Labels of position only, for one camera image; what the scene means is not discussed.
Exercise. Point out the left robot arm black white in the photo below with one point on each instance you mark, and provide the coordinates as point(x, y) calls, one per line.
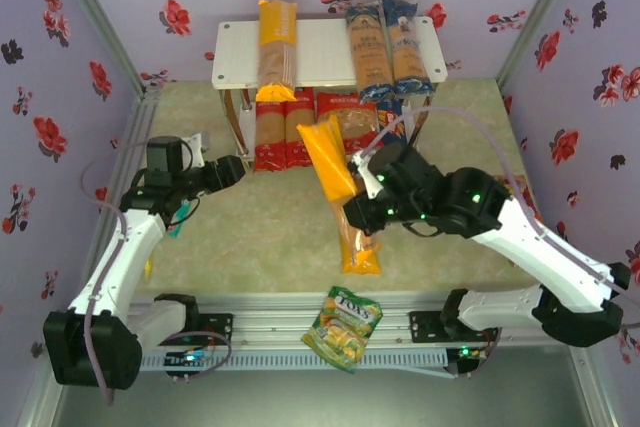
point(120, 257)

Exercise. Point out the aluminium mounting rail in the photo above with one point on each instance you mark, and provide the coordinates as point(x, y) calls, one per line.
point(270, 319)

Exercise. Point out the small circuit board green light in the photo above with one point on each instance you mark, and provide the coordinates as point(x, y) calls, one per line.
point(465, 353)
point(190, 358)

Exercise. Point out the teal red candy bag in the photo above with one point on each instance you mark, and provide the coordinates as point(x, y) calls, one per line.
point(177, 227)

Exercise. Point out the red spaghetti bag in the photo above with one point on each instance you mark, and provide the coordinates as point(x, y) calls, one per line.
point(295, 147)
point(270, 137)

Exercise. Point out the white two-tier shelf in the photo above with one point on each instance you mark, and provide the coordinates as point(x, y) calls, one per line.
point(325, 47)

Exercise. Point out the yellow spaghetti bag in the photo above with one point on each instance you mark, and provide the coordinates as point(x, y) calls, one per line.
point(277, 47)
point(327, 162)

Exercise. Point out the blue spaghetti bag white print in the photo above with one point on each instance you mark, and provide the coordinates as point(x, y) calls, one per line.
point(407, 57)

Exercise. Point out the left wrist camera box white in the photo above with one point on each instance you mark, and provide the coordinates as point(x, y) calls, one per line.
point(195, 154)

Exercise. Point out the aluminium side rail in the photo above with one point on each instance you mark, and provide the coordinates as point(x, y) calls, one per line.
point(137, 122)

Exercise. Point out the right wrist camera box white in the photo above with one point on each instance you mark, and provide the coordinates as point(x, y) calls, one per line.
point(367, 177)

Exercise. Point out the blue spaghetti bag gold print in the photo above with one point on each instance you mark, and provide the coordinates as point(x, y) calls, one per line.
point(370, 57)

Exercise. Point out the blue Barilla pasta box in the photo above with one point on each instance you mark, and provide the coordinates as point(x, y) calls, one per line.
point(392, 119)

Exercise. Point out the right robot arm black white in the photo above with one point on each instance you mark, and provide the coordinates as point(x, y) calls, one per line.
point(550, 257)

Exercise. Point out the aluminium corner post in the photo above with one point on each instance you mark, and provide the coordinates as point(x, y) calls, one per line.
point(95, 12)
point(537, 12)

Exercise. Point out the red macaroni bag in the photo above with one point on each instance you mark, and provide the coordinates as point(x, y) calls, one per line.
point(357, 122)

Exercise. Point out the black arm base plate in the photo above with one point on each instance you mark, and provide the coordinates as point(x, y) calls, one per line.
point(220, 328)
point(425, 327)

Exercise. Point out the aluminium frame bar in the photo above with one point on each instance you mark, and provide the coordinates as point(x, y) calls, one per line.
point(597, 397)
point(35, 407)

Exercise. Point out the green Fox's candy bag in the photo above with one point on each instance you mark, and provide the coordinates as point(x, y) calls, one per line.
point(345, 327)

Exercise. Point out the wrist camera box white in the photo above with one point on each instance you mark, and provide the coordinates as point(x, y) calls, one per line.
point(367, 177)
point(195, 154)

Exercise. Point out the red orange Fox's candy bag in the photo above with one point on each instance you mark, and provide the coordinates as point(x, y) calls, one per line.
point(525, 187)

